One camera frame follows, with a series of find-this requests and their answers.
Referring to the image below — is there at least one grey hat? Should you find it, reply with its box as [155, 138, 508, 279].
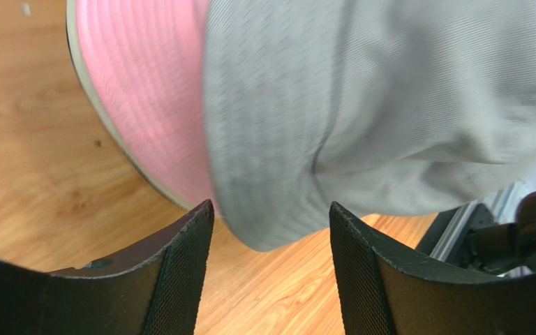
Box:
[203, 0, 536, 251]

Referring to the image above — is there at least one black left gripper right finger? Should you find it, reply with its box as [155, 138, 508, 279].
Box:
[329, 202, 536, 335]

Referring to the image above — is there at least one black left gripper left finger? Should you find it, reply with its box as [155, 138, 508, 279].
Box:
[0, 201, 214, 334]

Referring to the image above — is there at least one pink bucket hat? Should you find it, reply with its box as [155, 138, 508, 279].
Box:
[76, 0, 213, 206]

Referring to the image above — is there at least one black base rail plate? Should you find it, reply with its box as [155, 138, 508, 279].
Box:
[414, 179, 536, 268]

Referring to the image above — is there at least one pink and beige reversible hat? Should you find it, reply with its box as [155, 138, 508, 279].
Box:
[66, 0, 195, 210]

